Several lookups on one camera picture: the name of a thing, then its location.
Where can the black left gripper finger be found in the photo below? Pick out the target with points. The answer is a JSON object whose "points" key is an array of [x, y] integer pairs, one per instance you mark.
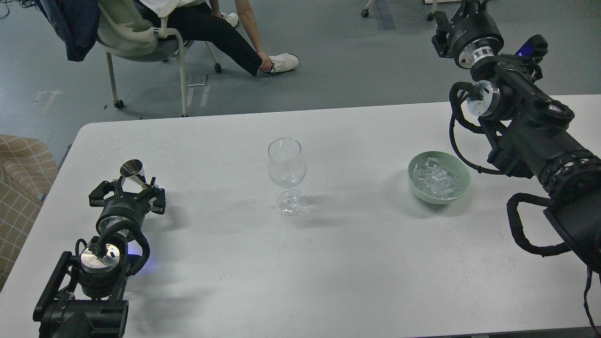
{"points": [[152, 192], [106, 192]]}

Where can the beige checkered sofa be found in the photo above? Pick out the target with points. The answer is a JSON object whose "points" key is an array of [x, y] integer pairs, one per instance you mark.
{"points": [[27, 172]]}

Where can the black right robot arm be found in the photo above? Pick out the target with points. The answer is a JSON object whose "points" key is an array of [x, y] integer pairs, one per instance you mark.
{"points": [[503, 124]]}

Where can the dark blue jacket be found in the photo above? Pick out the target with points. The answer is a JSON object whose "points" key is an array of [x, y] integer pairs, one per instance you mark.
{"points": [[76, 22]]}

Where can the clear ice cubes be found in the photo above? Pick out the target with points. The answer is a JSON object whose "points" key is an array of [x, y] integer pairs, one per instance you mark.
{"points": [[434, 180]]}

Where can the clear wine glass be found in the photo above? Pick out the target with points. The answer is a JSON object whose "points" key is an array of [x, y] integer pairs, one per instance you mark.
{"points": [[287, 168]]}

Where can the white chair caster leg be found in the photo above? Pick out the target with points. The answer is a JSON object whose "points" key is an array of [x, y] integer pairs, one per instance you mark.
{"points": [[366, 9]]}

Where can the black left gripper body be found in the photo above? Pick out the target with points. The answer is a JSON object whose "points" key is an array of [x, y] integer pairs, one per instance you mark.
{"points": [[128, 209]]}

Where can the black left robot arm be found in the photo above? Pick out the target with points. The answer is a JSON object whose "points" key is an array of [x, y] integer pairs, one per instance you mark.
{"points": [[83, 298]]}

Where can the steel cocktail jigger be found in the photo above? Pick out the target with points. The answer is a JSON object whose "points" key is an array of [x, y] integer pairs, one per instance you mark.
{"points": [[134, 171]]}

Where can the grey office chair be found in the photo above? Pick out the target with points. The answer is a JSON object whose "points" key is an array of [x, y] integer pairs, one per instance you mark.
{"points": [[124, 33]]}

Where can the green bowl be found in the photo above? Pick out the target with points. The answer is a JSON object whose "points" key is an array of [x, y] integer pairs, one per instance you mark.
{"points": [[449, 162]]}

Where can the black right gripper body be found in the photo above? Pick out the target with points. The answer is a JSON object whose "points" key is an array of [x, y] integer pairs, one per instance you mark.
{"points": [[469, 36]]}

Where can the seated person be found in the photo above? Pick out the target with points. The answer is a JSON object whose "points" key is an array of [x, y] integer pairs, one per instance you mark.
{"points": [[236, 34]]}

